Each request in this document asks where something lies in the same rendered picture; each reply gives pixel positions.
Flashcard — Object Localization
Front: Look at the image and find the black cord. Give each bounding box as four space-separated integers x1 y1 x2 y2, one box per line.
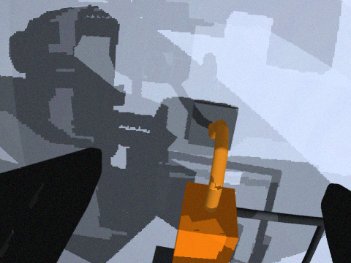
236 207 325 263

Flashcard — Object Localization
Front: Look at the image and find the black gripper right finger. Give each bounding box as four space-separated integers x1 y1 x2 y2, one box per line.
321 183 351 263

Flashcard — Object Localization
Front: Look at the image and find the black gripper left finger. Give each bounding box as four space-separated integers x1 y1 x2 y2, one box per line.
0 147 102 263

